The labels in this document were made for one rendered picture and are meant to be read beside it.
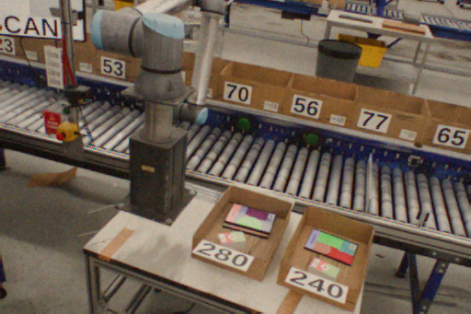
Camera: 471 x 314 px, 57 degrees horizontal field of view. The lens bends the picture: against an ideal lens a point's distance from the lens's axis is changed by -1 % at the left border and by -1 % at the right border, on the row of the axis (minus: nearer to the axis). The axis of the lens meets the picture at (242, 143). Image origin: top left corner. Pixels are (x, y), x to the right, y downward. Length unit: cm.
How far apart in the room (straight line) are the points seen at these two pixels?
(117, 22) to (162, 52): 20
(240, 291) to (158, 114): 70
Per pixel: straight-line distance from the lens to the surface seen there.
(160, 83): 161
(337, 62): 504
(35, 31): 235
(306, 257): 176
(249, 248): 174
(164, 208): 184
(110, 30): 167
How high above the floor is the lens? 191
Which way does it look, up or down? 28 degrees down
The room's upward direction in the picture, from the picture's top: 7 degrees clockwise
